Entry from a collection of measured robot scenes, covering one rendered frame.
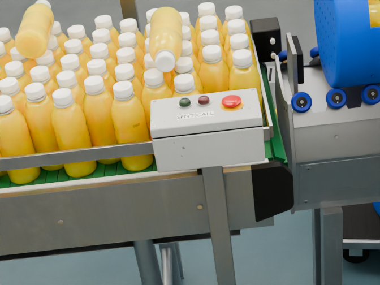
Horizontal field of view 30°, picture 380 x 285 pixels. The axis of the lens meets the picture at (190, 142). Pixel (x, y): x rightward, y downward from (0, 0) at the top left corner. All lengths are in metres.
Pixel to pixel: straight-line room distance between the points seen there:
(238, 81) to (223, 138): 0.22
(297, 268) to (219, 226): 1.07
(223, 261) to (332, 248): 0.41
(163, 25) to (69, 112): 0.26
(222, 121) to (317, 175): 0.44
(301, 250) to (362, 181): 0.89
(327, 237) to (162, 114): 0.68
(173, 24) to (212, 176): 0.33
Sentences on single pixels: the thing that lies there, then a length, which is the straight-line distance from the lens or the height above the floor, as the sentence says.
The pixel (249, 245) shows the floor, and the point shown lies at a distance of 2.58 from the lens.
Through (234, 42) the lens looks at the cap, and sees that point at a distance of 1.51.
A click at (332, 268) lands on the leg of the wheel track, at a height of 0.44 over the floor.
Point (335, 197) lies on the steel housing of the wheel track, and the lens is 1.74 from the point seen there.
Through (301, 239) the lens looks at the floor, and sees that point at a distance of 2.59.
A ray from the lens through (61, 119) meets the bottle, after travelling 1.43.
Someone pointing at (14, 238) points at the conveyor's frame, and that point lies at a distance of 1.60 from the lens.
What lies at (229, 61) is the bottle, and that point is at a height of 1.05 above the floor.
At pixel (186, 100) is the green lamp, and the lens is 1.30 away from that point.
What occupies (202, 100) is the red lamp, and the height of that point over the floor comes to 1.11.
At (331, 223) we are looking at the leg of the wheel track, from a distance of 1.78.
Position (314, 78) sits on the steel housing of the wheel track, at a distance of 1.68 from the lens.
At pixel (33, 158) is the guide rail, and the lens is 1.48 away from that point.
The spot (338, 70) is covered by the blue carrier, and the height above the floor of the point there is 1.05.
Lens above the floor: 1.80
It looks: 36 degrees down
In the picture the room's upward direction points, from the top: 8 degrees counter-clockwise
